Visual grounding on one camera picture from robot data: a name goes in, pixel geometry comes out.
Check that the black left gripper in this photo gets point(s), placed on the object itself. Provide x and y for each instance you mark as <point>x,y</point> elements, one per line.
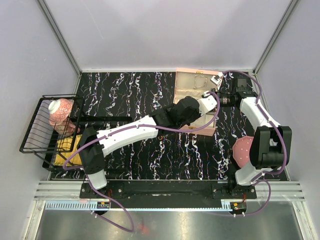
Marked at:
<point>197,115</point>

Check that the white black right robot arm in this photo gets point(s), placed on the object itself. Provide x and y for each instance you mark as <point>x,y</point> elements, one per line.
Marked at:
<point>266,153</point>

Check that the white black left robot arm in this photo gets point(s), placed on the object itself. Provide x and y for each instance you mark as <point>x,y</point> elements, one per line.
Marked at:
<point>96,146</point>

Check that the pink jewelry box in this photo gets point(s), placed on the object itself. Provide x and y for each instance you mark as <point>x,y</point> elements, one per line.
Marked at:
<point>192,91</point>

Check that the pink polka dot plate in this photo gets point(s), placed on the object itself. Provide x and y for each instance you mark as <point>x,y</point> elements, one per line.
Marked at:
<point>241,150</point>

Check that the yellow woven mat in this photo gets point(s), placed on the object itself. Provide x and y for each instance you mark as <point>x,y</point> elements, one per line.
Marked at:
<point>65,149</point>

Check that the pink patterned ceramic bowl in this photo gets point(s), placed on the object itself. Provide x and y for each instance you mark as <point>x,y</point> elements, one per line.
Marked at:
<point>59,110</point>

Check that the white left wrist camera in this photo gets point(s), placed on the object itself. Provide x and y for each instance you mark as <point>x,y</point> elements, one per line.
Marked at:
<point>207,103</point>

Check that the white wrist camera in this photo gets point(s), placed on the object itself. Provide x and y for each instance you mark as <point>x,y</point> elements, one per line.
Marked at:
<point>217,79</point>
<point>207,103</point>

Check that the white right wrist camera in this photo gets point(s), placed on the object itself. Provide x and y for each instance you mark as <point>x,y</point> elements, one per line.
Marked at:
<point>217,79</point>

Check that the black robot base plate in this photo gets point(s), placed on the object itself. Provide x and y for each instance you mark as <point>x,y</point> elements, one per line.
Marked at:
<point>175,194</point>

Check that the black wire dish rack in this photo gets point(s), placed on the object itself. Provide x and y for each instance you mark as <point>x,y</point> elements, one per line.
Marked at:
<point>41,138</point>

